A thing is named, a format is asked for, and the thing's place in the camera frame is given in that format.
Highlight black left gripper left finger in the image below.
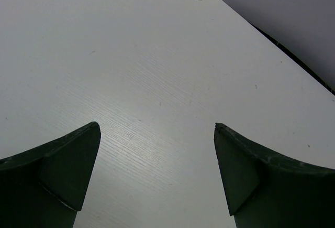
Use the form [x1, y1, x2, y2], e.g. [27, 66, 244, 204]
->
[1, 122, 101, 227]

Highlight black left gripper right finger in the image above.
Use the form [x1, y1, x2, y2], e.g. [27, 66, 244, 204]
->
[214, 123, 334, 227]

